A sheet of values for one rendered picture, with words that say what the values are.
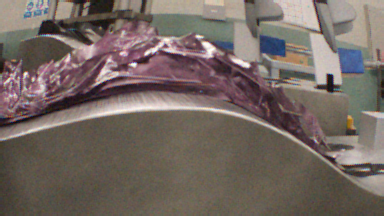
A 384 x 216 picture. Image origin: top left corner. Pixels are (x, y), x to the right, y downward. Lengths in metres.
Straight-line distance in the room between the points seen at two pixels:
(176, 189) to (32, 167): 0.06
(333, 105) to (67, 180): 0.37
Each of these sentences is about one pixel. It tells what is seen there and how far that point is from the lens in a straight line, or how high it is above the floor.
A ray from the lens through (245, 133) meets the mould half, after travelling 0.21.
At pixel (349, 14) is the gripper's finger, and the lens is 0.60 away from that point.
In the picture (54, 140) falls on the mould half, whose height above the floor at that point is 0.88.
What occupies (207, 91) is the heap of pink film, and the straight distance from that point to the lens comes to 0.26.
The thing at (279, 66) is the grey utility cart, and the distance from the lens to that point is 6.29.
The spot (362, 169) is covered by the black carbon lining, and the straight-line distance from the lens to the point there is 0.35.
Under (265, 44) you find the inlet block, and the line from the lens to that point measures 0.89.
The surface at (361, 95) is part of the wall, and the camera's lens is 7.20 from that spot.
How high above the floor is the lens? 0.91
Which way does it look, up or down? 5 degrees down
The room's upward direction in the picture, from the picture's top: 3 degrees clockwise
